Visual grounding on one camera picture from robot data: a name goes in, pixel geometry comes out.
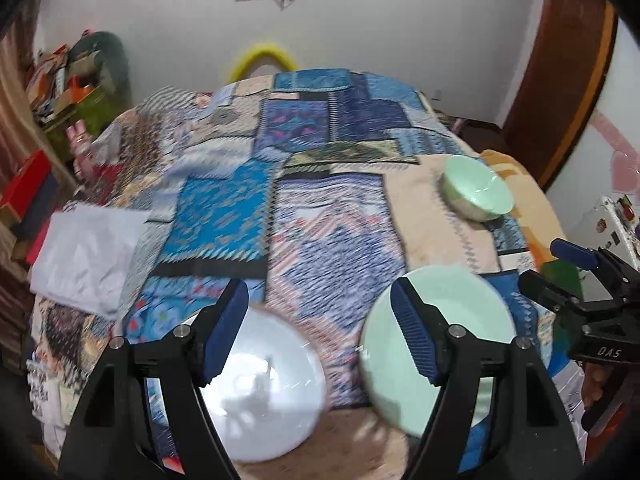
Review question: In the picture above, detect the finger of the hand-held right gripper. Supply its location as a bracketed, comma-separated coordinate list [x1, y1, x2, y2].
[550, 239, 601, 272]
[517, 270, 585, 313]

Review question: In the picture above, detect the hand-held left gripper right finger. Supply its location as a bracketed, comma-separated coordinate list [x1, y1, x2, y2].
[389, 277, 584, 480]

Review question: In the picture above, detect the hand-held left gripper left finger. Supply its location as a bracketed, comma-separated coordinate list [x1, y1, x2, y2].
[59, 279, 250, 480]

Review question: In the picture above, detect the mint green plate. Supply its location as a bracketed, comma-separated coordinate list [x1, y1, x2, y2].
[359, 266, 518, 441]

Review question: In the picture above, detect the white plate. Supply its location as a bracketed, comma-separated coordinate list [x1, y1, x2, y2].
[145, 305, 329, 464]

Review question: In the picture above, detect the person's right hand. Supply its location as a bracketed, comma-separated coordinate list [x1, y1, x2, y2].
[581, 359, 610, 412]

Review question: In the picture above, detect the white stickered case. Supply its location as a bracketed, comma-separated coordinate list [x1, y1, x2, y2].
[570, 195, 640, 272]

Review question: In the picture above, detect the mint green bowl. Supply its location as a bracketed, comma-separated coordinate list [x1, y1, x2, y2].
[440, 155, 515, 223]

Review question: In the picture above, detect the patchwork printed blanket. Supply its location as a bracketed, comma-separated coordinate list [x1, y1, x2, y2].
[27, 67, 556, 476]

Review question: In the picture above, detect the white cloth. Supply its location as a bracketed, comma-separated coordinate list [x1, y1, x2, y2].
[30, 210, 151, 318]

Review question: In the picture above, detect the dark grey box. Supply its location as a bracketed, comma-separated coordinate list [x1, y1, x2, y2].
[10, 175, 62, 243]

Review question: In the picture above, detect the pink rabbit toy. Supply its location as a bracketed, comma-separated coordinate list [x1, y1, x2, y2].
[66, 120, 97, 181]

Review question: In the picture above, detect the red box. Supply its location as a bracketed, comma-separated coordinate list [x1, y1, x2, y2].
[0, 150, 53, 221]

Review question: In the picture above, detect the green box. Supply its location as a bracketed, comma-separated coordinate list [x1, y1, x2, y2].
[44, 85, 120, 157]

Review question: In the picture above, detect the yellow hoop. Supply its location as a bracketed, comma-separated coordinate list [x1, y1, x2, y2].
[222, 42, 301, 86]

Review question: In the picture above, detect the dark green cushion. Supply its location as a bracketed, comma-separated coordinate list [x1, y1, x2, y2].
[70, 30, 132, 111]

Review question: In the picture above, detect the pile of cardboard clutter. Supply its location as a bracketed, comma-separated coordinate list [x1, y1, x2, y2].
[27, 45, 101, 121]

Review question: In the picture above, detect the striped brown curtain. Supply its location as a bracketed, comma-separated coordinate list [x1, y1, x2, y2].
[0, 0, 48, 196]

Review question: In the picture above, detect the pink wall sticker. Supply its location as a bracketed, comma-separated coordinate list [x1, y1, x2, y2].
[590, 110, 640, 196]

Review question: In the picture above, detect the wooden door frame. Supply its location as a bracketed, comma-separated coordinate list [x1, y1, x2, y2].
[500, 0, 621, 192]

